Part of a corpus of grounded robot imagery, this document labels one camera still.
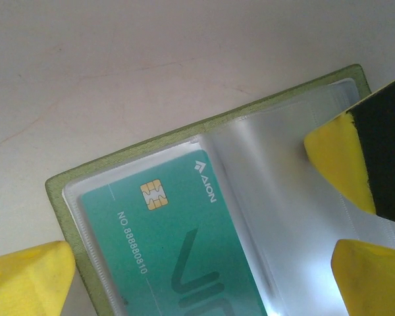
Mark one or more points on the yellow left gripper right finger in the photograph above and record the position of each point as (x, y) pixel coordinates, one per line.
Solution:
(378, 286)

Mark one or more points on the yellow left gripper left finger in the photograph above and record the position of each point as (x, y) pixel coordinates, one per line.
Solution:
(26, 283)

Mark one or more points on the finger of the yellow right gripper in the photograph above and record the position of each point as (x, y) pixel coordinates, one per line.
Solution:
(365, 148)

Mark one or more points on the clear plastic bag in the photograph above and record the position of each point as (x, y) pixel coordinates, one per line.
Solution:
(266, 164)

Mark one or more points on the teal chip card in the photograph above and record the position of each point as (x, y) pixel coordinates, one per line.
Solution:
(184, 247)

